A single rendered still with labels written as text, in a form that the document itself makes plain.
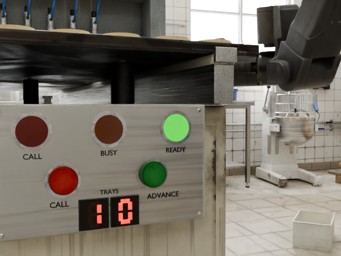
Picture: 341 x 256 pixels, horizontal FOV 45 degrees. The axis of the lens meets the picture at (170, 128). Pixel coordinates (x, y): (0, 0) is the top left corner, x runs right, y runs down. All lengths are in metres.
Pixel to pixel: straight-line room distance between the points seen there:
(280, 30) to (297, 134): 3.76
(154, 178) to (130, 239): 0.09
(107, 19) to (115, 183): 0.90
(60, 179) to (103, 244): 0.11
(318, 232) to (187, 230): 2.08
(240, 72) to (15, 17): 0.76
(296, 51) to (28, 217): 0.40
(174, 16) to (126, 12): 3.49
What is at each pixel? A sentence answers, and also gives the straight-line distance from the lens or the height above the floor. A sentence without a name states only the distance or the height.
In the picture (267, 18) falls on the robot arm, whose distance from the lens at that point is 0.68.
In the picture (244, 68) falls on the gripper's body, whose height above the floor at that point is 0.90.
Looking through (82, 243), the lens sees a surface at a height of 0.68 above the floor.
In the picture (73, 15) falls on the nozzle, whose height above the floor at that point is 1.10.
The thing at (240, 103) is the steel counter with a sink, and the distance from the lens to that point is 4.20.
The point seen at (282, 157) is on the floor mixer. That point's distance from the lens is 4.80.
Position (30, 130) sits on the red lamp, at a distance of 0.44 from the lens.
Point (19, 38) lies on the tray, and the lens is 0.45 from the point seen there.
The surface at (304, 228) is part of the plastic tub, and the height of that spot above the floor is 0.12.
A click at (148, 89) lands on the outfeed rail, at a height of 0.87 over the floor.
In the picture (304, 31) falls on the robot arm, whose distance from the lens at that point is 0.60.
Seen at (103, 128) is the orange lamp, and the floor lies 0.81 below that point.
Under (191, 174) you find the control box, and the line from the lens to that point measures 0.50.
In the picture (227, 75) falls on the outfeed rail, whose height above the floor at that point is 0.87.
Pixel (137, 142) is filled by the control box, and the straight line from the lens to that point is 0.47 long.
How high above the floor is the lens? 0.84
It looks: 3 degrees down
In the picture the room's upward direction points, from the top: straight up
